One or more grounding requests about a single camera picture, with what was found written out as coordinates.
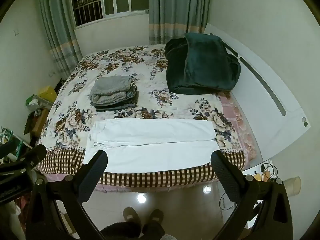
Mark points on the folded grey fleece garment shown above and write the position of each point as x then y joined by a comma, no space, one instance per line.
110,90

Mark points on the pink mattress pad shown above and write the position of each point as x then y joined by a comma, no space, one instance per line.
240,125

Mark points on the brown cardboard box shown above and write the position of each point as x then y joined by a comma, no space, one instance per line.
40,122

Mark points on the cream cup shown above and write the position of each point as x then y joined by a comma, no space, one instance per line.
292,186

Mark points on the yellow box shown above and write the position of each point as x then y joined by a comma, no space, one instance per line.
47,93

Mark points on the dark green plush blanket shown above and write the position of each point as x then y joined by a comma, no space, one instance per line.
200,67

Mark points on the green striped curtain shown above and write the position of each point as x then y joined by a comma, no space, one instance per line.
175,10
55,30

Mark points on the green and white box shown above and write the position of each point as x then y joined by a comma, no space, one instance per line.
35,102

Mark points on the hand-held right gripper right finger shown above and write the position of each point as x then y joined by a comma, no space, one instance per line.
219,166

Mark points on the white bed headboard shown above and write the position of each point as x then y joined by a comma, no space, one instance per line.
275,132

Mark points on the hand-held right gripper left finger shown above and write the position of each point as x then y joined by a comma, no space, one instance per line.
98,166

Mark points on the floral checked bed sheet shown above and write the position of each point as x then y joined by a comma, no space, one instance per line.
82,85

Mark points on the green printed carton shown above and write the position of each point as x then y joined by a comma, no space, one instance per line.
12,140

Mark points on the white pants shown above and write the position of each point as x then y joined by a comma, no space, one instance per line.
150,150

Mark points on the person's dark trousers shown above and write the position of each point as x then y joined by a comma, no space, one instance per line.
130,231

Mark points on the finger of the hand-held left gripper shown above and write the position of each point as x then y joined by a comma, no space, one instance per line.
32,156

